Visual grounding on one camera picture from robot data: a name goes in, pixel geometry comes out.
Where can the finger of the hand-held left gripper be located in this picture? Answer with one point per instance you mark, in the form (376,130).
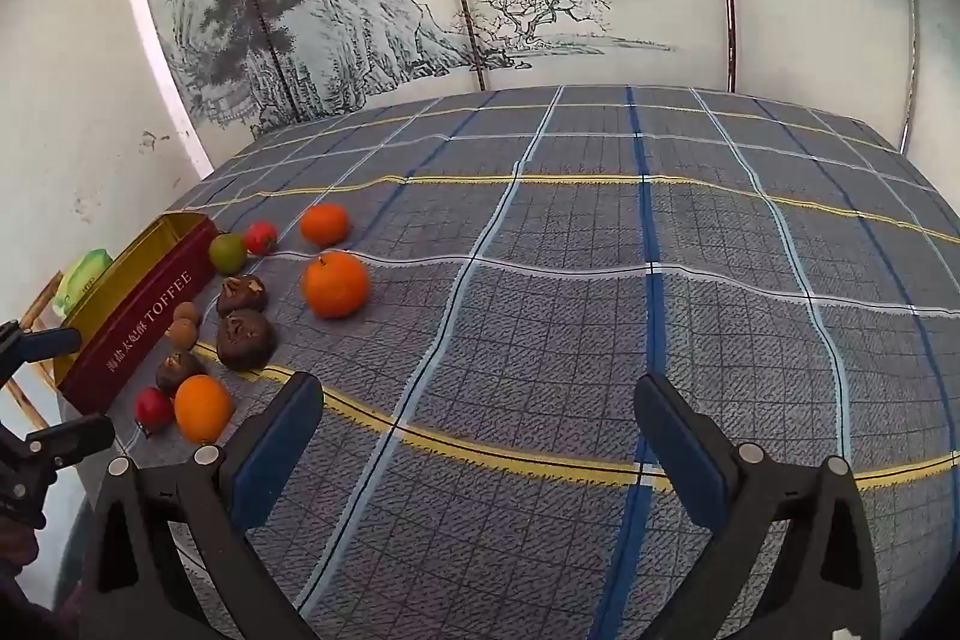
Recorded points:
(71,436)
(49,344)

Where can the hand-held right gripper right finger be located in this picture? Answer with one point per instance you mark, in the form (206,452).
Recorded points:
(682,452)

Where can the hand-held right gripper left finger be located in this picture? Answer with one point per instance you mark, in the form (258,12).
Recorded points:
(277,452)

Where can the red cherry tomato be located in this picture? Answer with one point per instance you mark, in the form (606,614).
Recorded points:
(153,407)
(260,237)

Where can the smooth round orange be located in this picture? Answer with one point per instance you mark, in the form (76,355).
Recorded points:
(203,407)

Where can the red and gold tin box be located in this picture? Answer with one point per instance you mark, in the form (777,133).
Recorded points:
(135,325)

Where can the large water chestnut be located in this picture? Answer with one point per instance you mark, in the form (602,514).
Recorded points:
(245,340)

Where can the brown longan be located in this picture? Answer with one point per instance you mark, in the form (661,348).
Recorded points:
(182,332)
(186,313)

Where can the large mandarin orange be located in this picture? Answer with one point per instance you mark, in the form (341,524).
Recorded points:
(337,284)

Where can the small mandarin orange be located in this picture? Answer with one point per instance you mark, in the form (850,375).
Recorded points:
(325,224)

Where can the person's left forearm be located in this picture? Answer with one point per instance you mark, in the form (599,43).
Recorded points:
(16,572)

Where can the wooden chair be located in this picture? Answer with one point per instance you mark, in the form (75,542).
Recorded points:
(43,297)

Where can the green tissue pack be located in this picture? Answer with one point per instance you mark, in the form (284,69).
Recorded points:
(82,280)

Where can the grey plaid cloth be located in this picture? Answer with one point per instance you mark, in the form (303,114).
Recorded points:
(562,310)

